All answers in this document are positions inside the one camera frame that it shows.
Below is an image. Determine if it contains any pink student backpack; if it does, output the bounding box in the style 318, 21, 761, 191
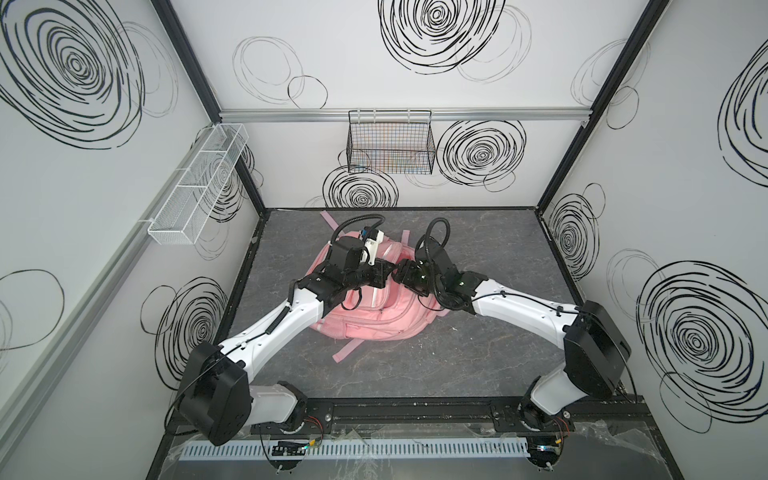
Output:
307, 212, 447, 363

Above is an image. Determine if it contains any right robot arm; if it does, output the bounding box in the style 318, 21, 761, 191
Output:
392, 239, 631, 431

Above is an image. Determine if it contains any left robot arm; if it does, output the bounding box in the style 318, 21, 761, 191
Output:
169, 230, 394, 446

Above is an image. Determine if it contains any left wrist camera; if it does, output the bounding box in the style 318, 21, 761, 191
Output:
361, 228, 384, 266

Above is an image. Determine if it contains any black wire basket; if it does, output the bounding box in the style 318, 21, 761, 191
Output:
345, 120, 437, 175

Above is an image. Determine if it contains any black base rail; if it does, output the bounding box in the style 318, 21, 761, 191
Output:
170, 397, 607, 434

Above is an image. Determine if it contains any clear acrylic wall shelf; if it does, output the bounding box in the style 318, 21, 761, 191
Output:
147, 123, 249, 246

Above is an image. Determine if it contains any aluminium wall rail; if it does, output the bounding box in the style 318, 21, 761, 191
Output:
220, 107, 592, 123

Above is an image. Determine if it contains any white slotted cable duct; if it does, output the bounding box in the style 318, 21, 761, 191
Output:
178, 437, 530, 461

